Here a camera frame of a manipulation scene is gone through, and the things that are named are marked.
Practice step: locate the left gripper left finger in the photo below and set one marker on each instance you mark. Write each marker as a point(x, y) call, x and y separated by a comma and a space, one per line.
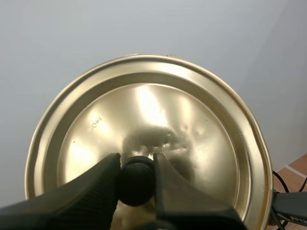
point(79, 203)

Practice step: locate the gold pot lid black knob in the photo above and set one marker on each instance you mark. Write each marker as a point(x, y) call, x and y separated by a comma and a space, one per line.
point(148, 107)

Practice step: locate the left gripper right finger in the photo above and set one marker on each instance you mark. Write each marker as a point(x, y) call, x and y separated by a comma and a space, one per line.
point(187, 206)

